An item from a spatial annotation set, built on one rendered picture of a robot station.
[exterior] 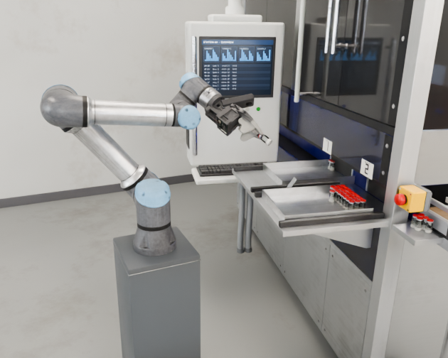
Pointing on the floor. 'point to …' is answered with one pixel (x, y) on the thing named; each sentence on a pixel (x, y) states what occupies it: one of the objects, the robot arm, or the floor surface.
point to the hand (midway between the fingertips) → (260, 133)
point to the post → (402, 167)
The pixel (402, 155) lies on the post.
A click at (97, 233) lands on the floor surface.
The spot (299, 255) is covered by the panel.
